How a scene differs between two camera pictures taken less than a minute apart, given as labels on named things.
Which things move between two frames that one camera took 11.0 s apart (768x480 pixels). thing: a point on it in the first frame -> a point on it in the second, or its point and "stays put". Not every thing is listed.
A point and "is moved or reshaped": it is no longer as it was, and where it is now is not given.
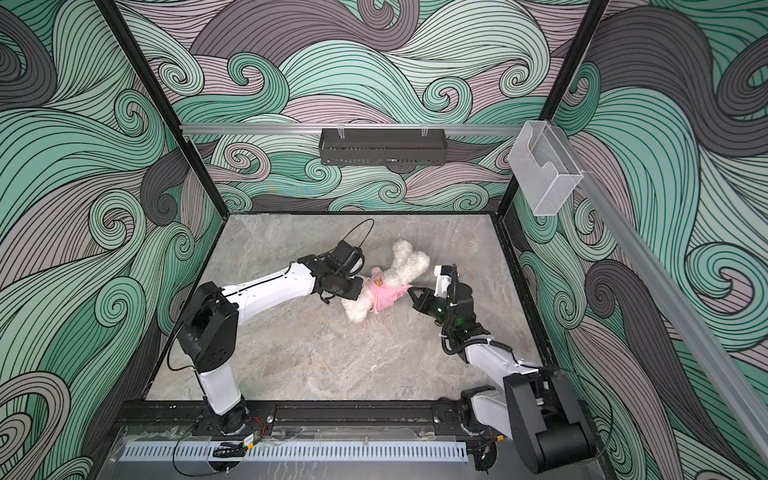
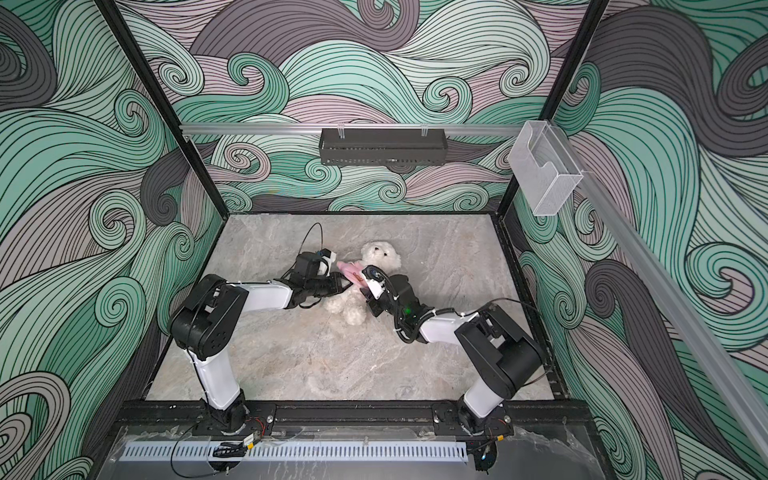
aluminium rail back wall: x=351 y=128 stays put
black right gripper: x=423 y=303 -> x=372 y=303
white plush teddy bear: x=406 y=265 is moved or reshaped
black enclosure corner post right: x=562 y=83 stays put
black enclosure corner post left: x=161 y=96 stays put
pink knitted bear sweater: x=383 y=295 is moved or reshaped
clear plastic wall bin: x=543 y=167 stays put
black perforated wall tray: x=383 y=146 stays put
